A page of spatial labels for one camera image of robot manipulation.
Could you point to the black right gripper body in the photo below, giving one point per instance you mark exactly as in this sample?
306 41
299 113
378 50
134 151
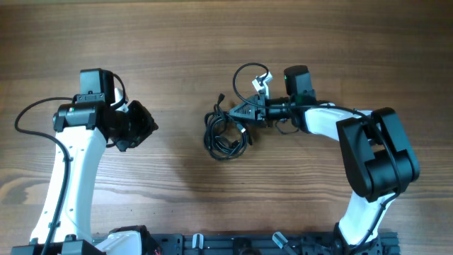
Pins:
264 103

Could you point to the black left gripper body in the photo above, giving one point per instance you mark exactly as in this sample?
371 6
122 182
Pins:
131 127

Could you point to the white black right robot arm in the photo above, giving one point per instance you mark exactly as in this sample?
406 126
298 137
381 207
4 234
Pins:
378 158

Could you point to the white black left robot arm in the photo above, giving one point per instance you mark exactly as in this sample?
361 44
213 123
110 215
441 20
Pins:
97 118

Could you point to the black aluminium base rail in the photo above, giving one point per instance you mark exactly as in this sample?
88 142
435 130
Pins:
316 243

